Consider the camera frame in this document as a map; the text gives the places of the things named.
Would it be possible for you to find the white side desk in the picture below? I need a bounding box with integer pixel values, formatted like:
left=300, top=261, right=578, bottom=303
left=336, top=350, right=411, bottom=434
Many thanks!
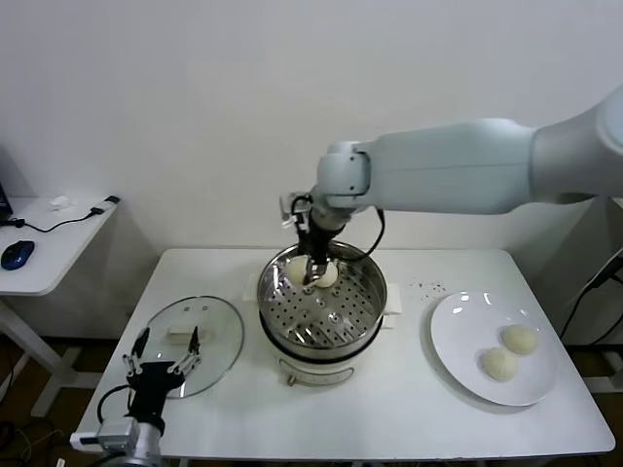
left=0, top=196, right=160, bottom=419

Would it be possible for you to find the black cable with adapter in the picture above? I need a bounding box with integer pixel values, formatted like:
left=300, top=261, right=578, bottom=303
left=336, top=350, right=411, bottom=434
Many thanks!
left=559, top=242, right=623, bottom=342

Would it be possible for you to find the blue computer mouse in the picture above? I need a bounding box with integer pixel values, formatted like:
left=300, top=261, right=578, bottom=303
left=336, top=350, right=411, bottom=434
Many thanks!
left=0, top=240, right=36, bottom=271

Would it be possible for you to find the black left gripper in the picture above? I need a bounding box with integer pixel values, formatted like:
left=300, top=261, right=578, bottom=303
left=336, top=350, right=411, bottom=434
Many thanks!
left=123, top=325, right=202, bottom=420

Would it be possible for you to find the white steamed baozi bun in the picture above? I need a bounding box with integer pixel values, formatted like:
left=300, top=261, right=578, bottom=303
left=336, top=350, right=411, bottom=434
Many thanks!
left=286, top=257, right=309, bottom=283
left=314, top=261, right=339, bottom=289
left=500, top=324, right=540, bottom=355
left=480, top=347, right=519, bottom=382

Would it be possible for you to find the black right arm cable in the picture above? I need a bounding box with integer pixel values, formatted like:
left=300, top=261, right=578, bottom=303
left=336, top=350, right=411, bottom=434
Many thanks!
left=335, top=207, right=386, bottom=267

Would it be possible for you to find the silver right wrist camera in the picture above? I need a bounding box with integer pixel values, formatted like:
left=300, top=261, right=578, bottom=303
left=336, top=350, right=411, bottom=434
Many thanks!
left=278, top=193, right=313, bottom=231

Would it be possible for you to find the steel steamer basket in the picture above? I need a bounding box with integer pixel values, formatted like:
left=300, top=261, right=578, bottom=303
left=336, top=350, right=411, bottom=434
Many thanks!
left=256, top=242, right=389, bottom=352

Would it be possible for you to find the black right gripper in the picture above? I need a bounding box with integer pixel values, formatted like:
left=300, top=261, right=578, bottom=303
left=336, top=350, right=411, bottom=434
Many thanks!
left=296, top=218, right=343, bottom=288

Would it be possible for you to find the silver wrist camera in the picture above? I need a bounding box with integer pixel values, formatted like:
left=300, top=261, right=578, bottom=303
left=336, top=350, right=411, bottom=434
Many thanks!
left=278, top=193, right=313, bottom=231
left=70, top=420, right=142, bottom=453

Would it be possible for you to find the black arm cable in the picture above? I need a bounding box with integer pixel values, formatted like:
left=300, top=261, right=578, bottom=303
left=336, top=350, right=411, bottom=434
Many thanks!
left=335, top=207, right=386, bottom=267
left=96, top=383, right=135, bottom=424

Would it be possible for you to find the black desk cable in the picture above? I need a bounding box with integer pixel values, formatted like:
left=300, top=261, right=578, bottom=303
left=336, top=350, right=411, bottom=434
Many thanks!
left=0, top=197, right=122, bottom=234

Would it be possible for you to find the dark laptop screen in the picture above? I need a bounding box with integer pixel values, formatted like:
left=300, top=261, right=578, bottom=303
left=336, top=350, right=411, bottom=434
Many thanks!
left=0, top=145, right=14, bottom=228

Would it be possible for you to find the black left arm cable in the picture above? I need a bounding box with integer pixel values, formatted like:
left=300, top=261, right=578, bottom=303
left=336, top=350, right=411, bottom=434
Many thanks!
left=96, top=383, right=135, bottom=424

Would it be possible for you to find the white round plate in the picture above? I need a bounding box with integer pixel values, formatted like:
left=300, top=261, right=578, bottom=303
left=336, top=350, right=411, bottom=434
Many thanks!
left=429, top=290, right=559, bottom=408

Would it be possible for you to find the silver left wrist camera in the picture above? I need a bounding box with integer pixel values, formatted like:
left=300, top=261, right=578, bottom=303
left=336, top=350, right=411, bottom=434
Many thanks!
left=70, top=420, right=142, bottom=453

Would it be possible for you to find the glass pot lid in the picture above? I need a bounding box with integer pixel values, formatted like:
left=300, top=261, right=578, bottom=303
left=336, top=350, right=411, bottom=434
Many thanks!
left=134, top=295, right=244, bottom=400

